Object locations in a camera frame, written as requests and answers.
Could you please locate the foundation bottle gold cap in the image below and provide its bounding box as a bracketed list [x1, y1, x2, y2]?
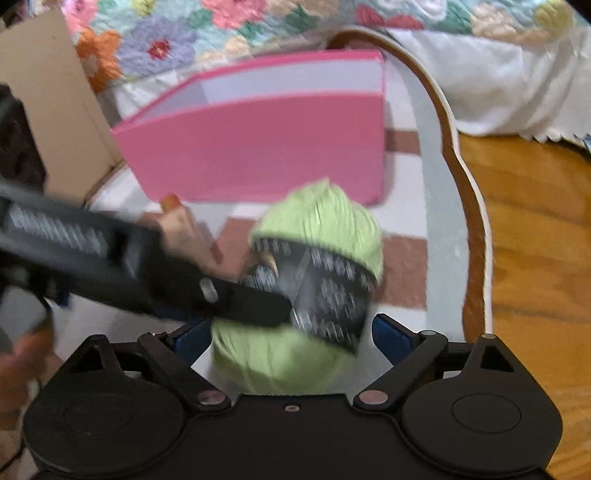
[158, 193, 242, 281]

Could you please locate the green yarn ball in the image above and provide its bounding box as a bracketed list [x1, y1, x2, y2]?
[212, 180, 384, 395]

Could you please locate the person's left hand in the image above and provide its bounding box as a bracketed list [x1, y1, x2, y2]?
[1, 325, 54, 431]

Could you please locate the floral quilt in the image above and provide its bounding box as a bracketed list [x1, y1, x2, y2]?
[57, 0, 587, 92]

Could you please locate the pink cardboard box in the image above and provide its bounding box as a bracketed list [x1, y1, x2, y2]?
[113, 50, 386, 205]

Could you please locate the white bed skirt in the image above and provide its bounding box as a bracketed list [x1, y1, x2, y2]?
[97, 26, 590, 142]

